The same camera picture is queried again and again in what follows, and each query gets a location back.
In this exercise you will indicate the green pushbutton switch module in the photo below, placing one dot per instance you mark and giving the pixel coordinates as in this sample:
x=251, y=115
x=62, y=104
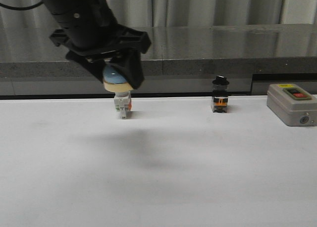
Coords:
x=123, y=104

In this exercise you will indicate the grey curtain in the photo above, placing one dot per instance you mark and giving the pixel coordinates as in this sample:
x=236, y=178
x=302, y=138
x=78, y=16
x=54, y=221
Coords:
x=206, y=13

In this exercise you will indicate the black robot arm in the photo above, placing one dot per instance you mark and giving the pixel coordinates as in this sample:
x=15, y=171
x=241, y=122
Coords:
x=101, y=5

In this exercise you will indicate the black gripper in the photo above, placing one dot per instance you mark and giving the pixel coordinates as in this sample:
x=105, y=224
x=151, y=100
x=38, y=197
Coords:
x=81, y=33

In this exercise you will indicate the black selector switch module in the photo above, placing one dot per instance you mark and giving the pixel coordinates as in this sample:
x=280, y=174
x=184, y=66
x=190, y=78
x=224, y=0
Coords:
x=220, y=95

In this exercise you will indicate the grey start-stop switch box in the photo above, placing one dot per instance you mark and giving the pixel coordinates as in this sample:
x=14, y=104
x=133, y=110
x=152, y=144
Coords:
x=292, y=104

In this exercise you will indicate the blue and cream desk bell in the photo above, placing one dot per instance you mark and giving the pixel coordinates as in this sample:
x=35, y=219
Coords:
x=115, y=82

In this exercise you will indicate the grey stone countertop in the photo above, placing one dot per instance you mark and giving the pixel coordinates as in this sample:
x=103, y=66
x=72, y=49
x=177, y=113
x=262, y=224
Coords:
x=182, y=61

